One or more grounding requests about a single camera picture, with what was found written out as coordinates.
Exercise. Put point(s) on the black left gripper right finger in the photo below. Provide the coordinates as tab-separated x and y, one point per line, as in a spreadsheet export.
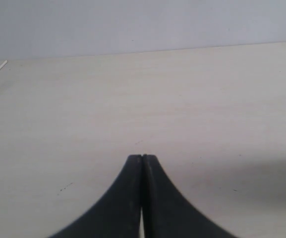
166	212

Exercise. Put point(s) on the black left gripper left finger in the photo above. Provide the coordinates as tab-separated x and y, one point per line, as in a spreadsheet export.
117	213

